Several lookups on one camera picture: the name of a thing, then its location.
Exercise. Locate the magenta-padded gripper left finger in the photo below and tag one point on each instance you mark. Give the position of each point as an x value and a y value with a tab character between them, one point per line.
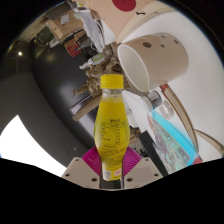
75	170

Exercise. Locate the red box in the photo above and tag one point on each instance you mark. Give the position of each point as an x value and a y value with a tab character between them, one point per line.
73	48

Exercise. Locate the thin wooden stick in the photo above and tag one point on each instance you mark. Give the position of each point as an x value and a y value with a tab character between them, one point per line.
210	138

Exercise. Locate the green-labelled spray bottle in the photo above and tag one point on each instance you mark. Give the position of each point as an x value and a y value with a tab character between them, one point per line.
96	59

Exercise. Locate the flat wooden stick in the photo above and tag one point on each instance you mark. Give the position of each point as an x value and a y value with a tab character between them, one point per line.
181	113

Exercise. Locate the white spotted mug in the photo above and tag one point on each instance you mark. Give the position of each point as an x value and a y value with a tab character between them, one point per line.
160	60

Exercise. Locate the yellow drink bottle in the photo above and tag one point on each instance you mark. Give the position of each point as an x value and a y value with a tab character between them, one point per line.
111	133

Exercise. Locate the small white-lidded jar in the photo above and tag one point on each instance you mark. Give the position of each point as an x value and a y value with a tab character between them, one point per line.
153	100

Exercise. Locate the flat round red coaster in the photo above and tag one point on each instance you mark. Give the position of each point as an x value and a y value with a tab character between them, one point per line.
124	4

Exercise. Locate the brown cardboard box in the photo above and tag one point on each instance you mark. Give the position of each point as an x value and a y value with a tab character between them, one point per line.
63	23

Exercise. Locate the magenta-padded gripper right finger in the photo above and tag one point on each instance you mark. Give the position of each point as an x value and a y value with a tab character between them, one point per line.
146	170

